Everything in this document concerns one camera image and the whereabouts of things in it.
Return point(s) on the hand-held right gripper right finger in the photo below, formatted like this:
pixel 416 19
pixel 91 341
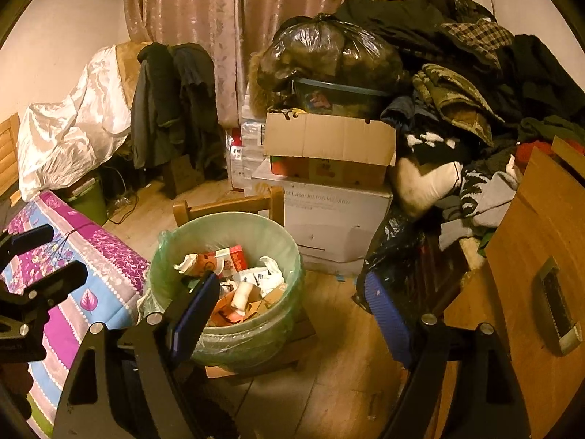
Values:
pixel 386 313

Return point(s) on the small brown box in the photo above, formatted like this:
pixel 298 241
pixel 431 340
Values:
pixel 183 178

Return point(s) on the wooden cabinet door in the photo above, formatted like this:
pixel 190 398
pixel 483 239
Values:
pixel 525 219

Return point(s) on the open cardboard box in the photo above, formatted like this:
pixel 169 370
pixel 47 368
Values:
pixel 320 137

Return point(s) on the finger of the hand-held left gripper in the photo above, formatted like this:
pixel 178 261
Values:
pixel 57 281
pixel 32 238

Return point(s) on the large white satin sheet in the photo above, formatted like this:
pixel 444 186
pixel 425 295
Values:
pixel 68 123

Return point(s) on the wooden stool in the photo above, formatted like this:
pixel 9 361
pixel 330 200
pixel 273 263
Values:
pixel 228 206

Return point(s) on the black bag with fur coat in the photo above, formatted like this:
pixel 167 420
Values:
pixel 320 50

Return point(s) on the black plastic bag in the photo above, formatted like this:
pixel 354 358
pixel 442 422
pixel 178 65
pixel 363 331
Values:
pixel 402 247

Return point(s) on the small red white box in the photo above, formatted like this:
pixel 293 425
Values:
pixel 231 260

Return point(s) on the white cloth bundle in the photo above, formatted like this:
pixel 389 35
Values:
pixel 425 187

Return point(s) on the dark grey jacket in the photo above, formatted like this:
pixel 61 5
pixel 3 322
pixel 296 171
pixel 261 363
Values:
pixel 196 109

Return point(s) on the pile of dark clothes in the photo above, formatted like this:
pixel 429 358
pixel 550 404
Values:
pixel 457 91

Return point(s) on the white crumpled paper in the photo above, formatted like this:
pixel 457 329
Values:
pixel 270 270

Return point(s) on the green plastic bin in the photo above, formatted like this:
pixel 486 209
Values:
pixel 89 203

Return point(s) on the wooden headboard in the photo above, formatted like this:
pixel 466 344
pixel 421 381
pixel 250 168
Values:
pixel 9 155

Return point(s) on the white printer box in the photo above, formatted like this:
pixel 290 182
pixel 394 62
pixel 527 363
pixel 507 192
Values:
pixel 320 219

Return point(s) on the bin with green liner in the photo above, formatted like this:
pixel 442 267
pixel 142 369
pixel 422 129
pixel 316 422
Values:
pixel 256 340

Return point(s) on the pink patterned curtain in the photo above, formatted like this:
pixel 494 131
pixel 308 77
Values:
pixel 205 9

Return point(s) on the floral striped blanket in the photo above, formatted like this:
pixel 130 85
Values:
pixel 91 274

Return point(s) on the red white cardboard case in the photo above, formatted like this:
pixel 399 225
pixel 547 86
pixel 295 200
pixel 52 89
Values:
pixel 237 160

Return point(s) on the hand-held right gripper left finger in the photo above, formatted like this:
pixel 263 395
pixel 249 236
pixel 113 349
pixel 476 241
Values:
pixel 196 315

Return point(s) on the stack of white packages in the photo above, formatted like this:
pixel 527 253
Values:
pixel 253 141

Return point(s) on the small wooden board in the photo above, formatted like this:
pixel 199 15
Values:
pixel 15 196

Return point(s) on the blue-rimmed plastic basin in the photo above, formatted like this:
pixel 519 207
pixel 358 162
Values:
pixel 338 98

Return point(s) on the black coat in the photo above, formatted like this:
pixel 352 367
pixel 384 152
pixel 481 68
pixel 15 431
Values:
pixel 153 109

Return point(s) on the tan padded cloth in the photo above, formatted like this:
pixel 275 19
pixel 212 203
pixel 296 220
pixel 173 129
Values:
pixel 128 59

